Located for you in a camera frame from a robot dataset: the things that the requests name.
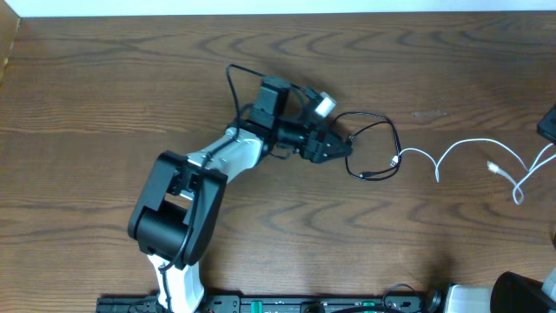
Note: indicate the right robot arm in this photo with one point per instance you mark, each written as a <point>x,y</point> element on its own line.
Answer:
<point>511,292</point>

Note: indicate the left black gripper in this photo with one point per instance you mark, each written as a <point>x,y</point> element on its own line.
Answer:
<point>316,147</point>

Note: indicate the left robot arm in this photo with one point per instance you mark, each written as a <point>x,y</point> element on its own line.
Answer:
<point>174,217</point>

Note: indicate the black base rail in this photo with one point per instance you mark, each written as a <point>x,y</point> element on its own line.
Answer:
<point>260,304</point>

